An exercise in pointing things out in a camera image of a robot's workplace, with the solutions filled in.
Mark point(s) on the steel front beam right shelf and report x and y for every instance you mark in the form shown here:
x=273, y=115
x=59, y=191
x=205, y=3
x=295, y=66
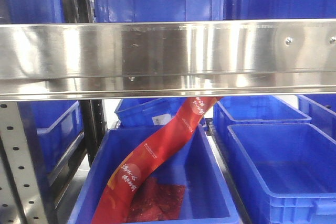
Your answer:
x=122, y=60

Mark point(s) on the perforated steel shelf upright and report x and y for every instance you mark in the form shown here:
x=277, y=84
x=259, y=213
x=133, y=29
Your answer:
x=25, y=158

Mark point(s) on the blue crate lower right rear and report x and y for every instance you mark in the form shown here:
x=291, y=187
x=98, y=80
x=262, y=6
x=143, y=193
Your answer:
x=254, y=109

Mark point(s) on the blue bin holding red bag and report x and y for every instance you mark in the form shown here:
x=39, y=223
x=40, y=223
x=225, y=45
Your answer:
x=207, y=198

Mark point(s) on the red printed packaging bag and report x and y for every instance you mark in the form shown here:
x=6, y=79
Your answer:
x=115, y=201

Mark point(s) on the blue crate lower right front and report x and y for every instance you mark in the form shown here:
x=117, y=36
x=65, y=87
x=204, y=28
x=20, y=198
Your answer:
x=284, y=173

